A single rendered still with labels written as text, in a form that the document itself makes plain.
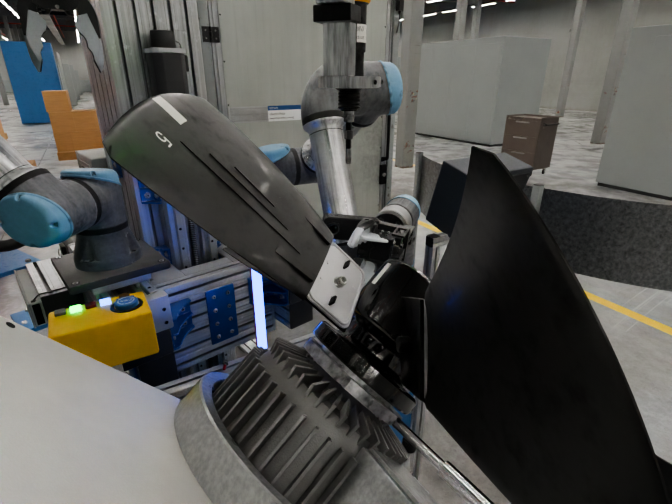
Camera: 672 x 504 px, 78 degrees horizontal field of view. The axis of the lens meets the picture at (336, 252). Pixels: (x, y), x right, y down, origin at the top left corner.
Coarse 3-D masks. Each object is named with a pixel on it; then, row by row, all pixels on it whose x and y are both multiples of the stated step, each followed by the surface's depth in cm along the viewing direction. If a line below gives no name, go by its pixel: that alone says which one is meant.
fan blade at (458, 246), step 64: (512, 192) 17; (448, 256) 29; (512, 256) 20; (448, 320) 32; (512, 320) 22; (576, 320) 16; (448, 384) 33; (512, 384) 24; (576, 384) 18; (512, 448) 25; (576, 448) 19; (640, 448) 15
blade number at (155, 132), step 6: (156, 126) 36; (150, 132) 35; (156, 132) 35; (162, 132) 36; (156, 138) 35; (162, 138) 36; (168, 138) 36; (162, 144) 35; (168, 144) 36; (174, 144) 37; (168, 150) 35; (174, 150) 36
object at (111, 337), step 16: (96, 304) 78; (112, 304) 77; (144, 304) 78; (48, 320) 73; (64, 320) 73; (80, 320) 73; (96, 320) 73; (112, 320) 73; (128, 320) 74; (144, 320) 75; (48, 336) 68; (64, 336) 69; (80, 336) 70; (96, 336) 72; (112, 336) 73; (128, 336) 75; (144, 336) 76; (80, 352) 71; (96, 352) 72; (112, 352) 74; (128, 352) 76; (144, 352) 77
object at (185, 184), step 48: (192, 96) 46; (144, 144) 33; (192, 144) 38; (240, 144) 46; (192, 192) 36; (240, 192) 40; (288, 192) 47; (240, 240) 38; (288, 240) 43; (288, 288) 41
